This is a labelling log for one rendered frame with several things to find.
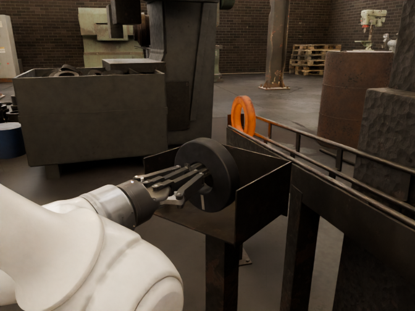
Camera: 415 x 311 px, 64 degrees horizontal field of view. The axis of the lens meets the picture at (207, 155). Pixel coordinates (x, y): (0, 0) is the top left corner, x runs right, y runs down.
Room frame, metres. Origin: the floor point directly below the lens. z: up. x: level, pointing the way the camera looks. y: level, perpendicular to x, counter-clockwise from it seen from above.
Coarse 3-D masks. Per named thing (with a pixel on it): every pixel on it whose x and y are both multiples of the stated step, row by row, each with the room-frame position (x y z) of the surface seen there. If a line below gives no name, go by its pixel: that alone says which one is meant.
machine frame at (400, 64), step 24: (408, 0) 0.73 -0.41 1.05; (408, 24) 0.72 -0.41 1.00; (408, 48) 0.71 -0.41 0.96; (408, 72) 0.70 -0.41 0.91; (384, 96) 0.68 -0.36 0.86; (408, 96) 0.63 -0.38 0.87; (384, 120) 0.67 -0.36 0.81; (408, 120) 0.61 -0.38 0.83; (360, 144) 0.73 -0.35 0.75; (384, 144) 0.66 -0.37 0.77; (408, 144) 0.60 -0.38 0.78; (360, 168) 0.71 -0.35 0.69; (384, 168) 0.65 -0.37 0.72; (360, 192) 0.70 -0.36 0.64; (384, 192) 0.63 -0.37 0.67; (408, 216) 0.57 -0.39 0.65; (360, 264) 0.66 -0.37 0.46; (384, 264) 0.60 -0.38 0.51; (336, 288) 0.73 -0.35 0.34; (360, 288) 0.65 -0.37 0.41; (384, 288) 0.59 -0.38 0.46; (408, 288) 0.53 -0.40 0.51
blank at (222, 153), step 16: (192, 144) 0.63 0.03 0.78; (208, 144) 0.61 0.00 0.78; (176, 160) 0.66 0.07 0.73; (192, 160) 0.63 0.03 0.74; (208, 160) 0.60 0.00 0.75; (224, 160) 0.58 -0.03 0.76; (224, 176) 0.58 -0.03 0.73; (208, 192) 0.61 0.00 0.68; (224, 192) 0.58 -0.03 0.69; (208, 208) 0.61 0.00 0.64; (224, 208) 0.59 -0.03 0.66
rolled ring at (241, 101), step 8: (240, 96) 1.30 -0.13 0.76; (232, 104) 1.38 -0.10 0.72; (240, 104) 1.30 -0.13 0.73; (248, 104) 1.25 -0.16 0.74; (232, 112) 1.37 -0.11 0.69; (240, 112) 1.37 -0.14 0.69; (248, 112) 1.23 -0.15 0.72; (232, 120) 1.37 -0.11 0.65; (240, 120) 1.37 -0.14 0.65; (248, 120) 1.22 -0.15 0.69; (240, 128) 1.34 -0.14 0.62; (248, 128) 1.22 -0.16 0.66
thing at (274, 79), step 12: (276, 0) 7.18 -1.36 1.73; (288, 0) 7.13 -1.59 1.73; (276, 12) 7.18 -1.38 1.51; (288, 12) 7.11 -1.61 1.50; (276, 24) 7.19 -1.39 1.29; (276, 36) 7.19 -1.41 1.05; (276, 48) 7.20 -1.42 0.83; (276, 60) 7.20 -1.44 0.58; (276, 72) 7.21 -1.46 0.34; (264, 84) 7.15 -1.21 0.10; (276, 84) 7.21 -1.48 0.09; (0, 96) 5.97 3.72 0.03
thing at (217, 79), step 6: (222, 0) 8.59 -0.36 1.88; (228, 0) 8.47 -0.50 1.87; (234, 0) 8.50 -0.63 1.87; (222, 6) 8.62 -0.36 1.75; (228, 6) 8.66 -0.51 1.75; (216, 24) 8.58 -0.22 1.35; (216, 48) 8.52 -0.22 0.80; (216, 54) 8.45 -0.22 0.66; (216, 60) 8.56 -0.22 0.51; (216, 66) 8.59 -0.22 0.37; (216, 72) 8.57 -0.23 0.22; (216, 78) 8.52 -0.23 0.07; (222, 78) 8.52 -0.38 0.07
